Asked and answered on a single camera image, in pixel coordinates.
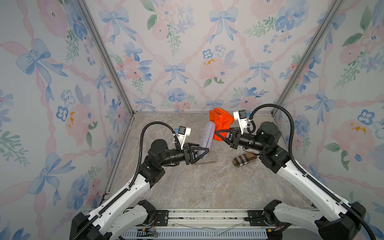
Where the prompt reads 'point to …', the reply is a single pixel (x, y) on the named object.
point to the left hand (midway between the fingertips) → (207, 150)
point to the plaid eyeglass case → (242, 159)
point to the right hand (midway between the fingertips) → (216, 132)
